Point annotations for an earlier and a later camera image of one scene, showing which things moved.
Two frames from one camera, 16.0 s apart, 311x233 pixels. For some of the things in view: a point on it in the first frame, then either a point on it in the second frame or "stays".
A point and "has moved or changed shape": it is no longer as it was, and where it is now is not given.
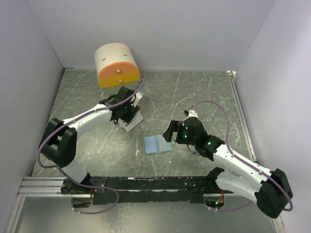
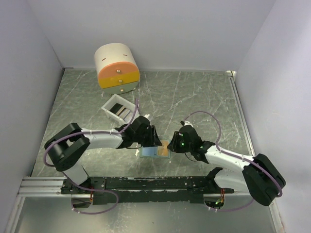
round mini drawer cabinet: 116,65 stays
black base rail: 146,190 stays
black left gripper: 127,118 to 154,140
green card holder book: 156,144 has moved or changed shape
